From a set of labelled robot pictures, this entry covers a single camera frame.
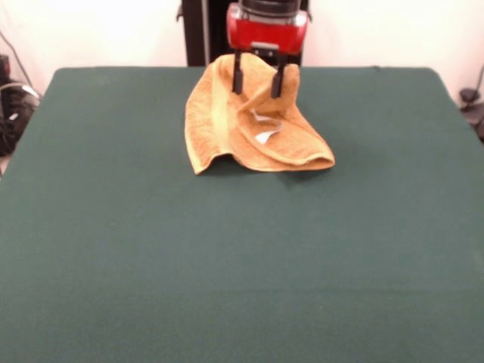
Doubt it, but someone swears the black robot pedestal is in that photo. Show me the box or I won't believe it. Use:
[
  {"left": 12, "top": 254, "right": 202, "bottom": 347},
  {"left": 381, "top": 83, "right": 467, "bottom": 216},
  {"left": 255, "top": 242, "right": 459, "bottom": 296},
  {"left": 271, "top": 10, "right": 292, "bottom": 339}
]
[{"left": 174, "top": 0, "right": 313, "bottom": 68}]

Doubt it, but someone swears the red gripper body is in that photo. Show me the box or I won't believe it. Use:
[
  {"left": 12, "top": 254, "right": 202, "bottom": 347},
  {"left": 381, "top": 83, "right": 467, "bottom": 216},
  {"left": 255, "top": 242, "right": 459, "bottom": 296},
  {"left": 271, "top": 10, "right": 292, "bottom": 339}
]
[{"left": 225, "top": 2, "right": 309, "bottom": 57}]

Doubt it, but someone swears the black floor equipment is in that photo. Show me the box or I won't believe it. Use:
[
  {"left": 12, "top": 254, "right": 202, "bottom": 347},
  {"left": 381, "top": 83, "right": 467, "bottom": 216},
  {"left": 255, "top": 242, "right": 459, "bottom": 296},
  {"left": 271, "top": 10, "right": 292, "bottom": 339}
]
[
  {"left": 0, "top": 54, "right": 41, "bottom": 157},
  {"left": 459, "top": 87, "right": 484, "bottom": 143}
]

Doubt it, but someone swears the tan terry towel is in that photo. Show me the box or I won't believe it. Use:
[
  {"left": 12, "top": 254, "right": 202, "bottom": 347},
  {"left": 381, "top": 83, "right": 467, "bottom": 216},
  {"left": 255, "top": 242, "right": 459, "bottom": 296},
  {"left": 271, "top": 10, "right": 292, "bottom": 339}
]
[{"left": 184, "top": 52, "right": 337, "bottom": 175}]

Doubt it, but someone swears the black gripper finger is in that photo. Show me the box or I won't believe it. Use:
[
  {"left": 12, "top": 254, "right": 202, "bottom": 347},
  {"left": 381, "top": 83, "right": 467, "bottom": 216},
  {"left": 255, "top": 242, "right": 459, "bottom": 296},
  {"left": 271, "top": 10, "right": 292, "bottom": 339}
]
[
  {"left": 270, "top": 54, "right": 288, "bottom": 100},
  {"left": 232, "top": 48, "right": 244, "bottom": 95}
]

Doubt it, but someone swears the dark green table cloth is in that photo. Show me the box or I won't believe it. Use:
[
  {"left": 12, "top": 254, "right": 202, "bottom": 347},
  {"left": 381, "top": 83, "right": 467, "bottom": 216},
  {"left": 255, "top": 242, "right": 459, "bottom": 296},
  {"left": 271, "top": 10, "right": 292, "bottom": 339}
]
[{"left": 0, "top": 66, "right": 484, "bottom": 363}]

